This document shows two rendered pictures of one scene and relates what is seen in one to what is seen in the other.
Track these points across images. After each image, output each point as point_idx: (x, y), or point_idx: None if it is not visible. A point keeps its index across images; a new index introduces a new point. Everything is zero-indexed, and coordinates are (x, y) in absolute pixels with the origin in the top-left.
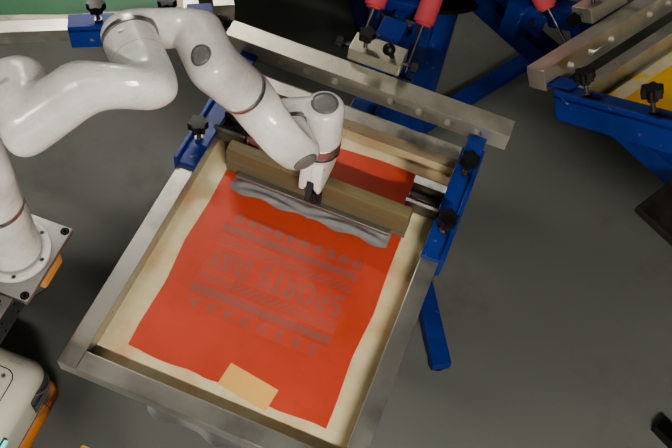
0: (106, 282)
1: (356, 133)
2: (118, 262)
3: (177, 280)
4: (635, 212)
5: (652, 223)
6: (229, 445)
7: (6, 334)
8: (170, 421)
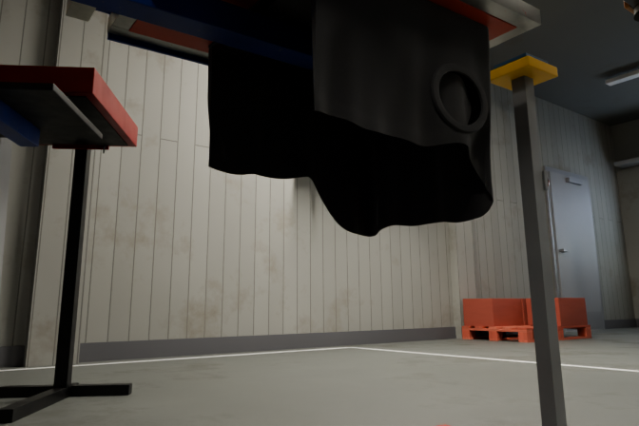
0: None
1: None
2: None
3: None
4: (53, 90)
5: (60, 91)
6: (422, 216)
7: None
8: (473, 214)
